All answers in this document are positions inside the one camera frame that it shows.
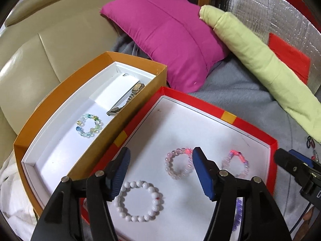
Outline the purple bead bracelet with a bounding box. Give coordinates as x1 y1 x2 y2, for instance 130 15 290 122
232 197 244 232

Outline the white pink charm bracelet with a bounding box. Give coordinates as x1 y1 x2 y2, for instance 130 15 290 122
221 149 250 179

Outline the white bead bracelet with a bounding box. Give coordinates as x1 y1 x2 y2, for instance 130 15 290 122
114 179 164 223

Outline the pale pink bead bracelet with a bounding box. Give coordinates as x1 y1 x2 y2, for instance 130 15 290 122
164 147 195 181

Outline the silver metal bangle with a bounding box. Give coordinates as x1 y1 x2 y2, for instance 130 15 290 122
311 149 319 163

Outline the person's right hand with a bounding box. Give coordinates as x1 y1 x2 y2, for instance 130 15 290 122
303 207 314 221

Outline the white towel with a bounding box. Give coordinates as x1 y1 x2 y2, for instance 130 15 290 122
1 152 37 240

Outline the orange gift box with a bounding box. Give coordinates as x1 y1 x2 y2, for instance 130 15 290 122
14 52 167 215

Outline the grey bed blanket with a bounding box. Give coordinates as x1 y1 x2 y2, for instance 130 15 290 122
191 55 312 228

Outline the small red pillow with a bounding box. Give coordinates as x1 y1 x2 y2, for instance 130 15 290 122
268 33 311 85

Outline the red box lid tray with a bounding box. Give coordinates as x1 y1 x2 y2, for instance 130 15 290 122
95 87 277 240

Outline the light green folded quilt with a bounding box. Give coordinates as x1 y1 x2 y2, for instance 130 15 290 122
199 5 320 142

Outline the silver foil insulation panel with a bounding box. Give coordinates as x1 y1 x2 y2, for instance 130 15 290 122
222 0 320 93

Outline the gold metal wristwatch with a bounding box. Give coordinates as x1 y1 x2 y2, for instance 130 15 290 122
106 82 145 116

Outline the magenta pillow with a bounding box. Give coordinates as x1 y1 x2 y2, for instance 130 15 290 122
100 0 229 93

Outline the beige leather sofa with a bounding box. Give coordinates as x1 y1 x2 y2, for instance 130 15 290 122
1 0 119 160

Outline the aqua glass bead bracelet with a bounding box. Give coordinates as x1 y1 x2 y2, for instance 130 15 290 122
75 113 103 138

